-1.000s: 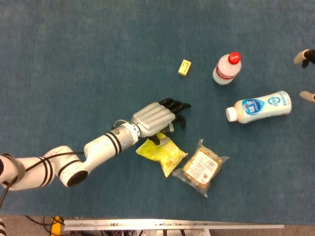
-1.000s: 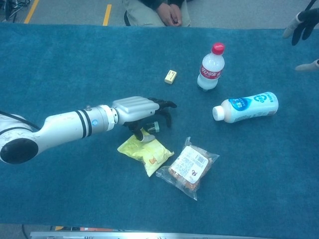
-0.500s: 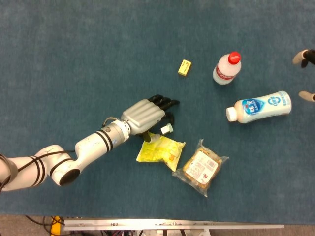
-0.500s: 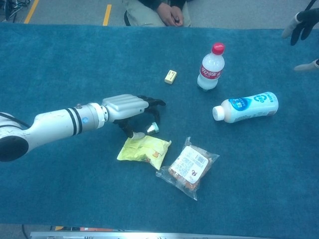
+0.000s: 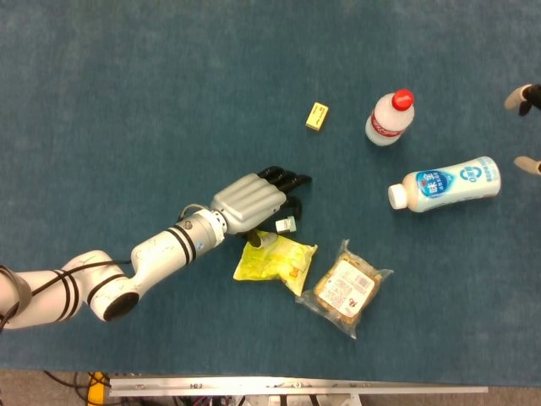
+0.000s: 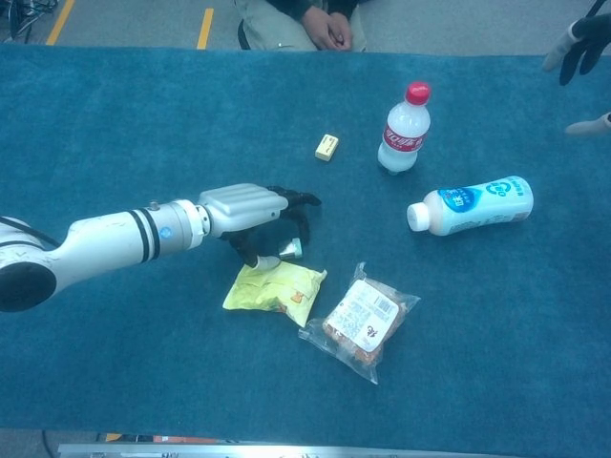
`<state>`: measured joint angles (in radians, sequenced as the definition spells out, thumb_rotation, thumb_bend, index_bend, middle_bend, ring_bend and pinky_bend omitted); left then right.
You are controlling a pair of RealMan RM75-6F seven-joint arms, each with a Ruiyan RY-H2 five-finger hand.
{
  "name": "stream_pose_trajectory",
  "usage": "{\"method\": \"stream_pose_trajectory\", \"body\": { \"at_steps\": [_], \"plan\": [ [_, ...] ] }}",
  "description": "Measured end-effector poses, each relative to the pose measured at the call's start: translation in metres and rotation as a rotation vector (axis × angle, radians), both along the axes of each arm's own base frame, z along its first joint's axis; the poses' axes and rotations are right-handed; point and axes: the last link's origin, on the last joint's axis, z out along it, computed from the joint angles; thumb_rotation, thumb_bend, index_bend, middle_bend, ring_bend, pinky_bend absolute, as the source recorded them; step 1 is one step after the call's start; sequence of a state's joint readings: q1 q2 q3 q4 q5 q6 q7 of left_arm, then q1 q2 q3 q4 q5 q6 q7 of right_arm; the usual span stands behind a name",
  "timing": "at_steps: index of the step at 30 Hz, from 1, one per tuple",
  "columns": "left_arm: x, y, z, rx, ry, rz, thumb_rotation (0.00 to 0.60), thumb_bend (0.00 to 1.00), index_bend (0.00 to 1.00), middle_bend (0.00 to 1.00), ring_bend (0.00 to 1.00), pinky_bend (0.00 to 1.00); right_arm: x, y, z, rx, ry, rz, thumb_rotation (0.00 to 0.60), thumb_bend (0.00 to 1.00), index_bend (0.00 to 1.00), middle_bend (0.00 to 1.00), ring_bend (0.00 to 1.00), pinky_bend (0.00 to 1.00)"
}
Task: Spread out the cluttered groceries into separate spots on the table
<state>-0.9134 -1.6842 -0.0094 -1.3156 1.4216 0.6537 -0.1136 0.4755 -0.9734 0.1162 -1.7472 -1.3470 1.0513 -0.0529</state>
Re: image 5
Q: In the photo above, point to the blue table cloth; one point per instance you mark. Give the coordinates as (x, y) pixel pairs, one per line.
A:
(127, 105)

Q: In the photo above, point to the small white green cube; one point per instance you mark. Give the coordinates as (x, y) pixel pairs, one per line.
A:
(286, 224)

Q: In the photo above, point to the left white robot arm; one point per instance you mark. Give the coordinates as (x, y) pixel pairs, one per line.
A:
(156, 254)

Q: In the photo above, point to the aluminium rail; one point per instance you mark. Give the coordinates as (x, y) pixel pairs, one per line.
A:
(296, 386)

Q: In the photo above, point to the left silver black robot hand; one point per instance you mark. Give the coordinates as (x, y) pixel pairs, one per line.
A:
(249, 203)

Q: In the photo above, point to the clear soda bottle red cap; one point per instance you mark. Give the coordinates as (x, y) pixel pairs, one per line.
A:
(386, 124)

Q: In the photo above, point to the clear packaged bread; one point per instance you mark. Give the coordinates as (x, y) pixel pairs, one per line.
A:
(344, 292)

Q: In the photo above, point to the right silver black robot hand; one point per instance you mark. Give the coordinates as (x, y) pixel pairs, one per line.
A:
(517, 98)

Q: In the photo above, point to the white milk bottle blue label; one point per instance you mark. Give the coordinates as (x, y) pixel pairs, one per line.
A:
(448, 184)

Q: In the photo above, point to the yellow-green snack bag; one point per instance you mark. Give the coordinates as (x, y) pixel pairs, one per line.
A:
(274, 262)

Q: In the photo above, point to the small yellow eraser box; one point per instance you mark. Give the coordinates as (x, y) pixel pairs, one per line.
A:
(317, 116)

